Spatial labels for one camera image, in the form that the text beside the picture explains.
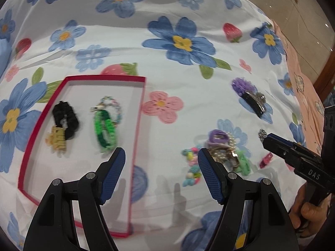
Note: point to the peach printed cloth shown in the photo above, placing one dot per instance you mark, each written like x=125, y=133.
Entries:
x=301, y=89

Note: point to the small pink hair clip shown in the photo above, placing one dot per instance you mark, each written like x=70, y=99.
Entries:
x=265, y=160

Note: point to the brown wooden furniture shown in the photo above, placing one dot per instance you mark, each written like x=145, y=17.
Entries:
x=325, y=81

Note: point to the black scrunchie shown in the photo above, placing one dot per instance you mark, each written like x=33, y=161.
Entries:
x=70, y=120

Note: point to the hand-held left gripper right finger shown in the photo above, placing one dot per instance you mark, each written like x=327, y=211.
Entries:
x=209, y=175

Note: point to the yellow hair claw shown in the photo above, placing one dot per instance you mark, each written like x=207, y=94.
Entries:
x=56, y=139

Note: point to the purple flower hair clip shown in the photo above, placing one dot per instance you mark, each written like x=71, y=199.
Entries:
x=251, y=99

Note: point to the person's right hand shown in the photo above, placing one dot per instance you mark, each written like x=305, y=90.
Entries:
x=303, y=214

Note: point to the red shallow tray box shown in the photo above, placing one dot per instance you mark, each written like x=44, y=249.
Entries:
x=78, y=164

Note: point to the floral bed sheet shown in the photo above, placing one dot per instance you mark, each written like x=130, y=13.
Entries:
x=183, y=13

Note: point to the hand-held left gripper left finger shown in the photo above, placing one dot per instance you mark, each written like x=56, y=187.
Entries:
x=115, y=172

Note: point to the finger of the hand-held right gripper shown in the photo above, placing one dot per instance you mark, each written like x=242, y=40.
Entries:
x=281, y=140
x=277, y=149

